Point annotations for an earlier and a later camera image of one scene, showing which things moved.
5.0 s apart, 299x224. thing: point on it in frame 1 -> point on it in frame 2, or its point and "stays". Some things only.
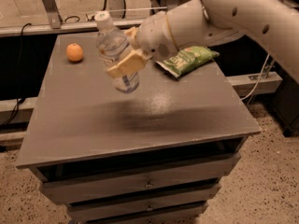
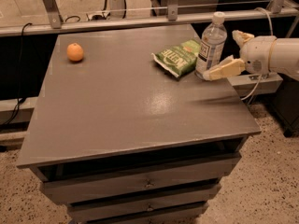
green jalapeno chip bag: [187, 59] stays
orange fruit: [74, 52] stays
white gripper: [153, 35] -> [257, 54]
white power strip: [91, 17] stays
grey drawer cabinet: [158, 154] stays
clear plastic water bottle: [114, 44] -> [213, 46]
